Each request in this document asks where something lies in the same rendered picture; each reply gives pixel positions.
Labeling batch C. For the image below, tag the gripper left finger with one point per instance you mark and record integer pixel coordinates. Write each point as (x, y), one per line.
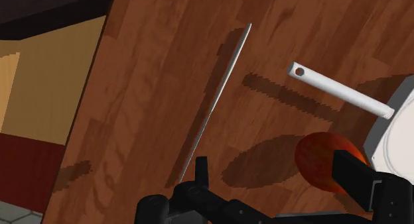
(197, 200)

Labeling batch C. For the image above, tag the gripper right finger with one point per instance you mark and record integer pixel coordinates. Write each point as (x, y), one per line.
(393, 197)

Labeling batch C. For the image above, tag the red apple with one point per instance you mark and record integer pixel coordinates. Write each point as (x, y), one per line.
(313, 160)

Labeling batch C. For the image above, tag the brown wooden table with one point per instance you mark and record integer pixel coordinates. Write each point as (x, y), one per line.
(145, 103)

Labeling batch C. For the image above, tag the thin grey knife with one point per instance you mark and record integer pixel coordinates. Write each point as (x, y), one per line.
(223, 87)

